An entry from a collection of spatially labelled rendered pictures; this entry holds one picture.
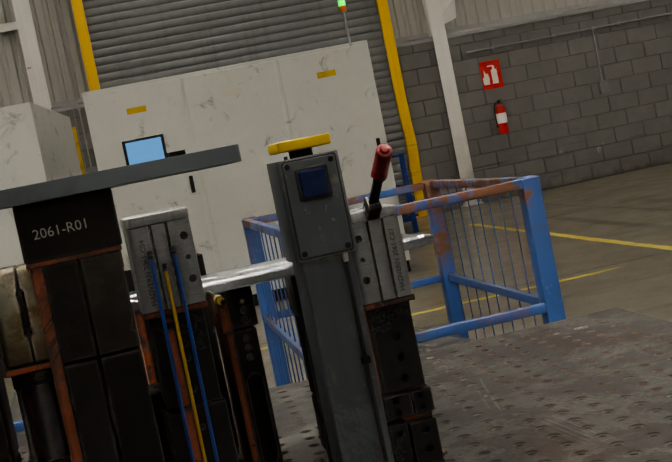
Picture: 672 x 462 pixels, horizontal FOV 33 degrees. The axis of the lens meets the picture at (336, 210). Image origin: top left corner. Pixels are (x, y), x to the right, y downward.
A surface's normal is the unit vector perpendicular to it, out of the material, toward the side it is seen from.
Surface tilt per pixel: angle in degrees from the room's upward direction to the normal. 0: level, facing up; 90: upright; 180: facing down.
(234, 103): 90
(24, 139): 90
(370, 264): 90
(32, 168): 90
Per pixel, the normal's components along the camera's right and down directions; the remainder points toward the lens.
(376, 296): 0.23, 0.00
